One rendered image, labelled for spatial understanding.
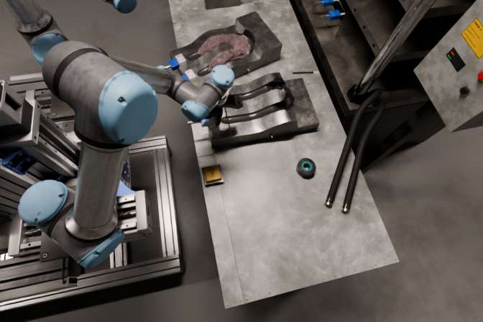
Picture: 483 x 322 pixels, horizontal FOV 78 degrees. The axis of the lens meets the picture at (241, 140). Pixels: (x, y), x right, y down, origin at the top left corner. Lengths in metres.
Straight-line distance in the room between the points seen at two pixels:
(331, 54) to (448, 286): 1.64
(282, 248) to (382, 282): 1.12
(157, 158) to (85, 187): 1.32
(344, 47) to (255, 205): 1.03
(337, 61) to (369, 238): 0.92
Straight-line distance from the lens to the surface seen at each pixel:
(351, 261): 1.32
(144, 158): 2.01
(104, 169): 0.65
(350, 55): 1.79
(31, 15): 1.19
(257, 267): 1.23
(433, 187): 2.60
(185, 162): 2.18
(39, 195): 0.91
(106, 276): 1.90
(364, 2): 1.70
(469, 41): 1.27
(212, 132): 1.27
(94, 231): 0.80
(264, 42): 1.55
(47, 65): 0.62
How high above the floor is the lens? 2.02
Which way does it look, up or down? 64 degrees down
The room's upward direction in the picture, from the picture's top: 7 degrees clockwise
